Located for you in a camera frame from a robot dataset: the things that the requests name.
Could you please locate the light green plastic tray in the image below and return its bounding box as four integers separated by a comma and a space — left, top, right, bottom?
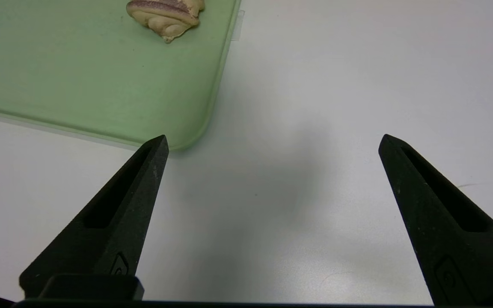
0, 0, 242, 151

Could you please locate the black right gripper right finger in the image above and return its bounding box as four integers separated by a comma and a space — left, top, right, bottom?
379, 134, 493, 306

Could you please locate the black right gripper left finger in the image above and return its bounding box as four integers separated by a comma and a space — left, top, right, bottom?
20, 135, 169, 299

